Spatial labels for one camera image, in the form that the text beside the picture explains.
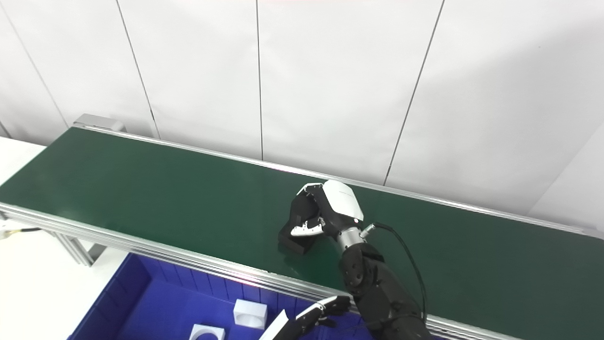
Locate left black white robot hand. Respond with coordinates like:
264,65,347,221
259,295,352,340

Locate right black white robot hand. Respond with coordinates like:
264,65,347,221
289,179,365,241

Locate aluminium conveyor leg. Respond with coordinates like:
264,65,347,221
51,231,107,268

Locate yellow black cable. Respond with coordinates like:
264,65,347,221
0,227,42,239

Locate white block with hole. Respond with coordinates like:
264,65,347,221
189,324,227,340
233,299,268,330

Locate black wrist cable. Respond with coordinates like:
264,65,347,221
361,222,428,323

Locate black cylinder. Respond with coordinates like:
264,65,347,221
277,191,327,256

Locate grey conveyor motor housing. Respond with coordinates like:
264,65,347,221
73,113,126,133

